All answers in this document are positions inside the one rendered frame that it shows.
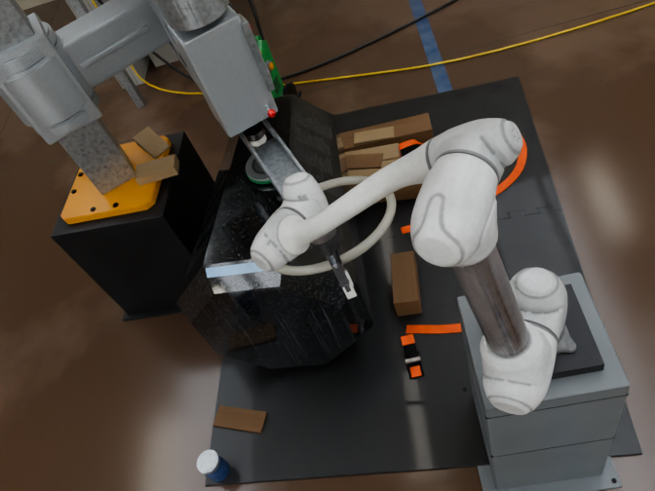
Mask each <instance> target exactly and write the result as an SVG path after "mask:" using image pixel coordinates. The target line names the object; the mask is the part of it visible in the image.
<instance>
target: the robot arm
mask: <svg viewBox="0 0 655 491"><path fill-rule="evenodd" d="M521 148H522V137H521V134H520V130H519V129H518V127H517V126H516V124H514V123H513V122H511V121H507V120H506V119H500V118H487V119H479V120H475V121H471V122H468V123H465V124H462V125H460V126H457V127H454V128H452V129H449V130H447V131H445V132H443V133H441V134H439V135H437V136H435V137H433V138H431V139H430V140H428V141H427V142H425V143H424V144H422V145H421V146H419V147H418V148H416V149H415V150H413V151H411V152H410V153H408V154H406V155H405V156H403V157H401V158H399V159H398V160H397V161H395V162H393V163H391V164H390V165H388V166H386V167H385V168H383V169H381V170H379V171H378V172H376V173H374V174H373V175H371V176H370V177H369V178H367V179H366V180H364V181H363V182H361V183H360V184H359V185H357V186H356V187H354V188H353V189H351V190H350V191H349V192H347V193H346V194H344V195H343V196H342V197H340V198H339V199H337V200H336V201H335V202H333V203H332V204H330V205H328V201H327V198H326V196H325V194H324V192H323V190H322V188H321V187H320V185H319V184H318V182H317V181H316V180H315V178H314V177H313V176H312V175H311V174H310V173H307V172H297V173H294V174H292V175H290V176H289V177H287V178H286V179H285V181H284V184H283V195H284V200H283V203H282V206H281V208H280V209H279V210H278V211H277V212H276V213H275V214H274V215H273V216H272V217H271V218H270V219H269V220H268V221H267V222H266V223H265V224H264V226H263V227H262V228H261V229H260V231H259V232H258V233H257V235H256V236H255V238H254V240H253V242H252V244H251V248H250V255H251V259H252V261H253V262H254V264H255V265H256V266H257V267H259V268H260V269H262V270H264V271H270V272H273V271H276V270H279V269H281V268H282V267H284V266H285V265H286V264H287V263H288V262H291V260H292V259H294V258H295V257H297V256H298V255H300V254H301V253H303V252H305V251H306V250H307V249H308V247H309V245H310V243H311V244H313V245H314V247H315V249H316V251H317V252H319V253H325V254H326V258H327V261H328V262H329V264H330V267H331V268H332V270H333V272H334V274H335V275H336V277H337V279H338V281H339V286H341V287H342V288H343V290H344V292H345V294H346V296H347V298H348V299H351V298H353V297H356V296H357V294H356V292H355V289H354V288H353V286H354V284H353V282H352V280H351V278H350V276H349V274H348V272H347V270H346V268H347V265H341V264H342V262H341V259H340V257H339V252H338V249H337V247H338V246H339V243H340V241H339V238H338V236H337V234H336V232H337V230H336V227H338V226H340V225H341V224H343V223H344V222H346V221H347V220H349V219H351V218H352V217H354V216H355V215H357V214H359V213H360V212H362V211H363V210H365V209H366V208H369V207H370V206H372V205H373V204H375V203H377V202H378V201H380V200H381V199H383V198H385V197H386V196H388V195H390V194H392V193H393V192H395V191H397V190H399V189H402V188H404V187H406V186H410V185H414V184H422V186H421V189H420V191H419V194H418V196H417V199H416V202H415V205H414V208H413V211H412V215H411V220H410V236H411V242H412V246H413V248H414V250H415V251H416V252H417V254H418V255H419V256H420V257H422V258H423V259H424V260H425V261H427V262H429V263H431V264H433V265H436V266H440V267H451V268H452V270H453V272H454V274H455V276H456V278H457V280H458V281H459V283H460V286H461V288H462V290H463V292H464V294H465V296H466V298H467V300H468V303H469V305H470V307H471V309H472V311H473V313H474V315H475V317H476V319H477V322H478V324H479V326H480V328H481V330H482V333H483V336H482V340H481V344H480V350H481V356H482V373H483V380H482V383H483V388H484V391H485V394H486V397H487V398H488V400H489V401H490V402H491V404H492V405H493V406H494V407H496V408H497V409H500V410H502V411H504V412H507V413H511V414H516V415H524V414H527V413H528V412H531V411H533V410H534V409H535V408H536V407H537V406H538V405H539V404H540V403H541V401H542V400H543V399H544V397H545V395H546V393H547V391H548V389H549V386H550V382H551V379H552V375H553V371H554V366H555V361H556V355H557V354H559V353H570V354H571V353H574V352H575V351H576V344H575V342H574V341H573V340H572V339H571V337H570V335H569V332H568V329H567V327H566V324H565V320H566V314H567V291H566V288H565V286H564V284H563V282H562V281H561V280H560V278H559V277H558V276H557V275H556V274H555V273H553V272H551V271H548V270H546V269H543V268H537V267H534V268H525V269H523V270H521V271H519V272H518V273H516V274H515V275H514V276H513V277H512V279H511V280H510V281H509V278H508V276H507V273H506V270H505V268H504V265H503V262H502V260H501V257H500V254H499V251H498V249H497V246H496V243H497V240H498V226H497V201H496V198H495V196H496V189H497V186H498V183H499V181H500V179H501V176H502V174H503V172H504V168H505V167H506V166H509V165H511V164H512V163H513V162H514V161H515V159H516V158H517V157H518V156H519V154H520V151H521ZM344 269H345V270H344Z"/></svg>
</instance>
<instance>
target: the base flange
mask: <svg viewBox="0 0 655 491"><path fill-rule="evenodd" d="M160 137H161V138H163V139H164V140H165V141H166V142H167V143H168V144H169V145H170V146H172V143H171V142H170V140H169V139H168V138H167V137H165V136H164V135H161V136H160ZM120 146H121V147H122V149H123V150H124V152H125V153H126V154H127V156H128V158H129V160H130V162H131V164H132V166H133V168H134V170H135V169H136V165H140V164H143V163H146V162H150V161H153V160H156V159H159V158H163V157H166V156H169V153H170V149H171V148H170V149H168V150H167V151H166V152H164V153H163V154H162V155H160V156H159V157H158V158H156V159H154V158H153V157H152V156H151V155H149V154H148V153H147V152H146V151H144V150H143V149H142V148H141V147H139V146H138V145H137V144H136V143H135V141H134V142H130V143H125V144H120ZM161 181H162V179H161V180H158V181H155V182H151V183H148V184H145V185H141V186H139V185H138V184H137V182H136V181H135V178H132V179H130V180H129V181H127V182H125V183H123V184H122V185H120V186H118V187H116V188H115V189H113V190H111V191H109V192H108V193H106V194H104V195H101V193H100V192H99V191H98V190H97V189H96V187H95V186H94V184H93V183H92V182H91V181H90V179H89V178H88V177H87V176H86V175H85V174H84V172H83V171H82V170H81V169H79V171H78V173H77V176H76V178H75V181H74V183H73V186H72V188H71V191H70V193H69V196H68V198H67V201H66V203H65V206H64V208H63V211H62V213H61V217H62V218H63V220H64V221H65V222H66V223H67V224H74V223H80V222H85V221H91V220H96V219H101V218H106V217H111V216H116V215H122V214H127V213H132V212H138V211H143V210H148V209H150V208H151V207H152V206H153V205H155V203H156V200H157V196H158V193H159V189H160V185H161Z"/></svg>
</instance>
